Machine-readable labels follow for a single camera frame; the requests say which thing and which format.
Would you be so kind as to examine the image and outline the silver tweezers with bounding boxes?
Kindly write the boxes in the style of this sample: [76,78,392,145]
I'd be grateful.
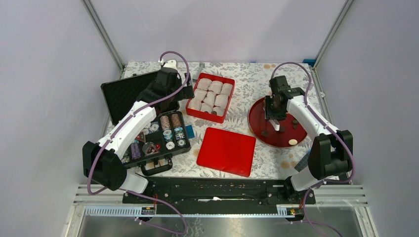
[269,119,280,131]

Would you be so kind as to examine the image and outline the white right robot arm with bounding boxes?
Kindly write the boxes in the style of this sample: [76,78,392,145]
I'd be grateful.
[264,76,355,203]

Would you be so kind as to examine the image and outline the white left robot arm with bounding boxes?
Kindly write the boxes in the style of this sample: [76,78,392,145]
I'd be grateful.
[82,59,190,203]

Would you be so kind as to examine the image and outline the dark round chocolate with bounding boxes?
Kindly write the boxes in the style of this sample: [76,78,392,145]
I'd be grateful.
[260,130,269,137]

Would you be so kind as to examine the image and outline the white dome chocolate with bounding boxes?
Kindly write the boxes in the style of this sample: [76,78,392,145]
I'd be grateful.
[289,139,298,146]

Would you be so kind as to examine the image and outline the dark red round tray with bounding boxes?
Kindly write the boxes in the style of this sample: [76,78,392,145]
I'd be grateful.
[248,98,307,148]

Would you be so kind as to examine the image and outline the red tin box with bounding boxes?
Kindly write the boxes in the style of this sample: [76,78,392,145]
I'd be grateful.
[186,73,235,123]

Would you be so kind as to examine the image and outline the black poker chip case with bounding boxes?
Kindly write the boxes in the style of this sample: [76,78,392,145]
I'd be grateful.
[100,70,192,177]

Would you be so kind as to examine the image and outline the white paper cup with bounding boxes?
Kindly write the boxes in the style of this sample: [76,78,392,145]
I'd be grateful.
[214,94,229,109]

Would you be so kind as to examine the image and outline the grey lego baseplate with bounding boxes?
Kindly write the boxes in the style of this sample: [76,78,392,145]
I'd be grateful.
[294,152,310,172]

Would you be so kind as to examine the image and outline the red tin lid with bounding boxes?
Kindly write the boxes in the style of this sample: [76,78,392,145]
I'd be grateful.
[197,127,256,177]

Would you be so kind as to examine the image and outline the grey metal bracket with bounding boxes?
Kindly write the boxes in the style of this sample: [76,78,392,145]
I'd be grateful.
[196,62,205,78]

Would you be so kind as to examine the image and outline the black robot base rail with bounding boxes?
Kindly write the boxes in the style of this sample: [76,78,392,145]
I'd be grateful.
[122,175,317,217]

